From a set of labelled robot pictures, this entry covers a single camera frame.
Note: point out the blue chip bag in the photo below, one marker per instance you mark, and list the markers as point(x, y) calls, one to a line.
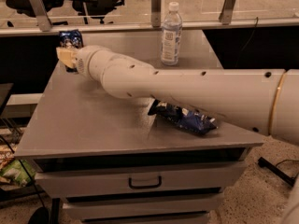
point(194, 122)

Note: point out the clear plastic water bottle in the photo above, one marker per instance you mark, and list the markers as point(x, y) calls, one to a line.
point(171, 35)

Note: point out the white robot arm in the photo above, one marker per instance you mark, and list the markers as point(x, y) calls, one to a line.
point(262, 100)

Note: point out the black drawer handle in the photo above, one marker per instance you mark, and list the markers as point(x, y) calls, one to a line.
point(152, 183)

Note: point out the right metal bracket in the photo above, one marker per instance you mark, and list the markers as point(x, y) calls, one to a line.
point(227, 12)

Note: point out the middle metal bracket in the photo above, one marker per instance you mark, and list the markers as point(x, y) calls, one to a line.
point(156, 13)

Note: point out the left metal bracket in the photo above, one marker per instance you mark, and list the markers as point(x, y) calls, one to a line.
point(42, 18)

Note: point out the grey drawer cabinet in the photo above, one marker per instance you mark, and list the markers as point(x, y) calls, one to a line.
point(86, 144)

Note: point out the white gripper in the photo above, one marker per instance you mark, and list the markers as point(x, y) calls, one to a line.
point(81, 61)

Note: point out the green snack bag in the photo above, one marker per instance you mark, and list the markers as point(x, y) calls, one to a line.
point(18, 172)

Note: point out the grey metal rail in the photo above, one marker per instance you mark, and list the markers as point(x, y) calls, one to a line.
point(136, 27)

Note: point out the metal bracket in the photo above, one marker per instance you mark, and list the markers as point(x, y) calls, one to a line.
point(42, 18)
point(227, 12)
point(156, 13)

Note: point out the black stand leg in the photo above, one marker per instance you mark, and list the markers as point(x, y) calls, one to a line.
point(263, 163)

